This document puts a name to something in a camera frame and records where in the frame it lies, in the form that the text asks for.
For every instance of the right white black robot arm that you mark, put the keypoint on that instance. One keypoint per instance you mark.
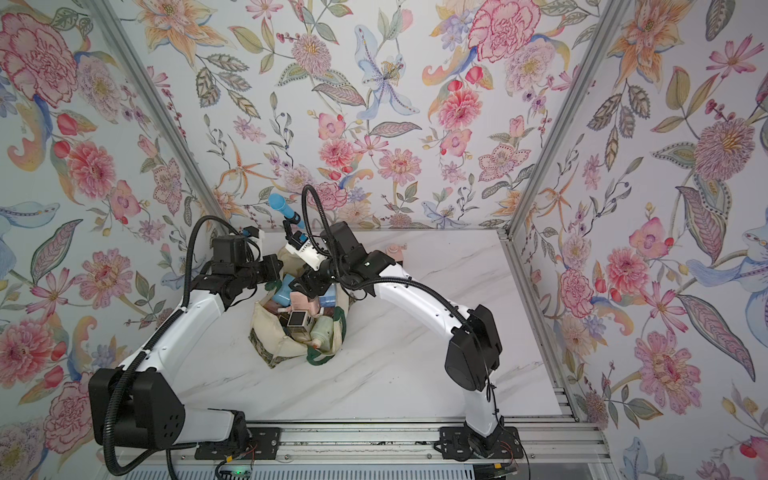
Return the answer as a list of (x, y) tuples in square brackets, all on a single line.
[(473, 344)]

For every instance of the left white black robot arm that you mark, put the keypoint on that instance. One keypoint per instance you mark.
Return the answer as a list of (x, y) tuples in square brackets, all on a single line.
[(136, 411)]

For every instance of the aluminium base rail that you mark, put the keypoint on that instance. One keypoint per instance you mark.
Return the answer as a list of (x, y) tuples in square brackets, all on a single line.
[(554, 447)]

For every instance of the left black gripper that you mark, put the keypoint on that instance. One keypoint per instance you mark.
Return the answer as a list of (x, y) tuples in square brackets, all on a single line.
[(273, 272)]

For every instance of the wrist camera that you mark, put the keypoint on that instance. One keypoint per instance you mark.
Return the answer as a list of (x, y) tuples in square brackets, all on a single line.
[(300, 245), (253, 234)]

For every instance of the black microphone stand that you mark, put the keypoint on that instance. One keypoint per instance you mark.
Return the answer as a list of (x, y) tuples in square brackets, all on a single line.
[(293, 225)]

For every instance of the light blue pencil sharpener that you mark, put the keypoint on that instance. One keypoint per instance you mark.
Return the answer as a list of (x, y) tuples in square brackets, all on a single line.
[(282, 295)]

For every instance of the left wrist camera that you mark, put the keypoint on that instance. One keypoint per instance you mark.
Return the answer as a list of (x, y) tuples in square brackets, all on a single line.
[(253, 234)]

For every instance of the blue cube pencil sharpener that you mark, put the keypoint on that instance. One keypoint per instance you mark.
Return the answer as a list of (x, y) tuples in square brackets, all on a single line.
[(329, 298)]

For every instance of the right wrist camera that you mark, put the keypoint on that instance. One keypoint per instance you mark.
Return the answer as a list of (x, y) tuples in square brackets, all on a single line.
[(300, 245)]

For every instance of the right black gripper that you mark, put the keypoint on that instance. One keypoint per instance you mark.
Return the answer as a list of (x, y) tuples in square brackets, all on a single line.
[(313, 283)]

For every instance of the large pink pencil sharpener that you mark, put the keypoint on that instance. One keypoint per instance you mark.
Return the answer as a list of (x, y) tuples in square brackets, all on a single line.
[(396, 252)]

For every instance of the cream green tote bag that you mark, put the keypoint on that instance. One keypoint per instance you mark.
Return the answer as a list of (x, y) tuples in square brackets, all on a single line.
[(268, 334)]

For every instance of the mint green pencil sharpener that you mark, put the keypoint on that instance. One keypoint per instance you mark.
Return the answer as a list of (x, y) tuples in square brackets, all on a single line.
[(322, 333)]

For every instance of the small pink pencil sharpener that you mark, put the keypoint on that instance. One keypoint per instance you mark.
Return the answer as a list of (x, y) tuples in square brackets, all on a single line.
[(299, 323)]

